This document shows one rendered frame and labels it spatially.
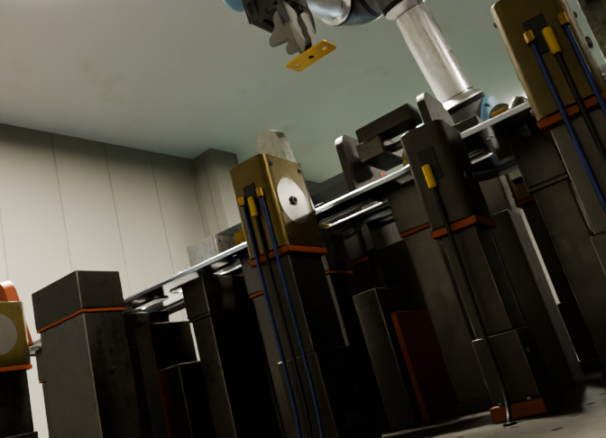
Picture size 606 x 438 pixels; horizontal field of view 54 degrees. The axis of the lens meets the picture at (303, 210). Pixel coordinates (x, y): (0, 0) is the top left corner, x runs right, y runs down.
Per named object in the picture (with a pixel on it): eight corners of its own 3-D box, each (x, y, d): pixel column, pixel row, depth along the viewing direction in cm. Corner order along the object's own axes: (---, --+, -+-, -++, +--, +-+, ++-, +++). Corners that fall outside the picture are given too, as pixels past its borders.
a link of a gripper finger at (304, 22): (300, 77, 103) (283, 32, 106) (325, 57, 100) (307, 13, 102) (289, 72, 101) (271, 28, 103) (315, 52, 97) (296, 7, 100)
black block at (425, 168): (483, 436, 51) (381, 132, 59) (514, 415, 59) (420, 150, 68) (544, 424, 48) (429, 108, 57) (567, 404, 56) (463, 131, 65)
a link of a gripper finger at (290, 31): (283, 70, 99) (270, 27, 103) (308, 50, 96) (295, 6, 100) (270, 64, 97) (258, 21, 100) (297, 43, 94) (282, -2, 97)
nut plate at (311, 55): (284, 66, 98) (283, 59, 98) (298, 72, 101) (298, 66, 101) (324, 41, 93) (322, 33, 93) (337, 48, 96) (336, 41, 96)
